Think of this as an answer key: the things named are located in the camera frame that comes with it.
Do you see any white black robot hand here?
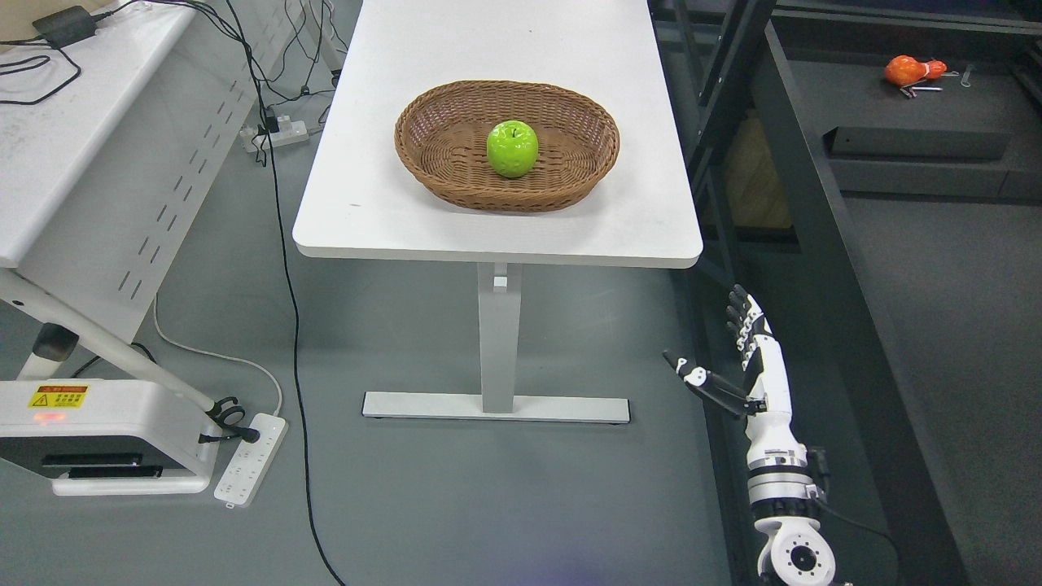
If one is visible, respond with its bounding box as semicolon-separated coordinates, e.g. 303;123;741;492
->
663;283;793;429

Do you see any green apple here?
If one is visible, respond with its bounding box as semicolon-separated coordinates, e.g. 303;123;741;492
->
485;120;540;178

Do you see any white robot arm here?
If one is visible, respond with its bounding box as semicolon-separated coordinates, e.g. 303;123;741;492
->
746;412;837;585

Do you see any black metal shelf rack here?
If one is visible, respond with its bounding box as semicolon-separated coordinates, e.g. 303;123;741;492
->
650;1;1041;585

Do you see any orange toy fruit on shelf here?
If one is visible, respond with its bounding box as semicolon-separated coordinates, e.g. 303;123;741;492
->
883;55;948;88

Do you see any brown wicker basket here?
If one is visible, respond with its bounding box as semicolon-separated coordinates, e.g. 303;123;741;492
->
394;79;621;212

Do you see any white standing desk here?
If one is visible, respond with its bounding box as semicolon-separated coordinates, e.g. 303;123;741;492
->
291;1;703;424

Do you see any white power strip near base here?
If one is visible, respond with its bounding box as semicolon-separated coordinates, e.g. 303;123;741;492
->
213;414;289;509

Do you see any white power strip far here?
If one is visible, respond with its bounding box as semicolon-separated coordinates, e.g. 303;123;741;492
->
239;116;311;153

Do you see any white machine base with label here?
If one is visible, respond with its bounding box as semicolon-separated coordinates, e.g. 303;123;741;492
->
1;379;219;496

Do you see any white left side desk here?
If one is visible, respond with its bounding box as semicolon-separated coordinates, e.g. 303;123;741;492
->
1;1;301;409

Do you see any black power adapter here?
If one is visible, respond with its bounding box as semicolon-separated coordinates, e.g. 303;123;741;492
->
31;5;97;49

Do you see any long black floor cable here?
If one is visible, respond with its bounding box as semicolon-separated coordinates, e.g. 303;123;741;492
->
213;0;347;586

